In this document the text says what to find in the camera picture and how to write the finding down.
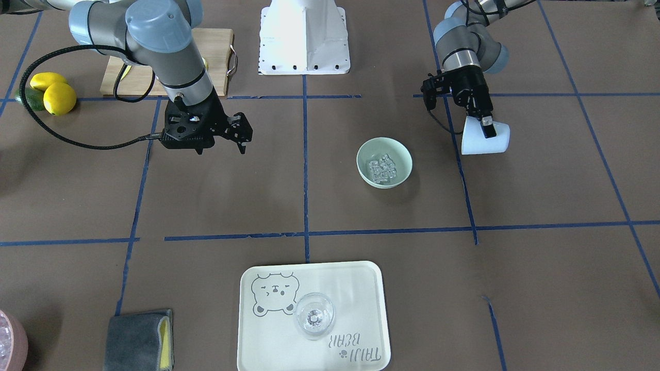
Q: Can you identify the black braided cable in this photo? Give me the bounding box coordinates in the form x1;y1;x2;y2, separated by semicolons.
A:
19;45;166;151

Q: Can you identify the wooden cutting board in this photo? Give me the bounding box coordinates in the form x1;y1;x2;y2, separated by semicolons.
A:
100;28;237;96

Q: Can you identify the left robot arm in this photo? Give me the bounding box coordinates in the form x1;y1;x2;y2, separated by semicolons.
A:
420;1;532;139

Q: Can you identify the green ceramic bowl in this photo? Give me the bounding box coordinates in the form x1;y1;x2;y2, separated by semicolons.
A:
356;137;413;189

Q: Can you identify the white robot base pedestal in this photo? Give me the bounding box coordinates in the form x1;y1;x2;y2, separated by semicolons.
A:
258;1;351;76

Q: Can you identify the yellow lemon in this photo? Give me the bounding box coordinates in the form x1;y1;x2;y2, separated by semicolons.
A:
43;83;77;116
30;72;68;92

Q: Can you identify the cream bear serving tray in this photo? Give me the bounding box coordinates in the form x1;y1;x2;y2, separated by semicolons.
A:
237;261;391;370

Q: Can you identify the pink bowl of ice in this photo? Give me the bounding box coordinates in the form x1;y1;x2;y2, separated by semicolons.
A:
1;310;29;370

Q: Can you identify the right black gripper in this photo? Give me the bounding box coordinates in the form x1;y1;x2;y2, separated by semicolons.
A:
160;95;254;155

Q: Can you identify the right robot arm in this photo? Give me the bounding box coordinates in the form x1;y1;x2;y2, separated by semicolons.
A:
2;1;254;154

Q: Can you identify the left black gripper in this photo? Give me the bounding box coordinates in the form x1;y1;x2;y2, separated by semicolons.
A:
420;66;497;139

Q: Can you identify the light blue plastic cup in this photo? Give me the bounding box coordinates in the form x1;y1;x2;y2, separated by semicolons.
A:
460;116;511;155

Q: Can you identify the clear ice cubes pile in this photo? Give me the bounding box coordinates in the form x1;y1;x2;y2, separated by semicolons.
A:
366;153;398;186

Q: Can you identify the clear wine glass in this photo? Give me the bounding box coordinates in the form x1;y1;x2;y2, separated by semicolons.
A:
294;293;336;341

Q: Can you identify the green lime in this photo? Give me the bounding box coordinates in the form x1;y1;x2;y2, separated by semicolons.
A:
14;86;46;112

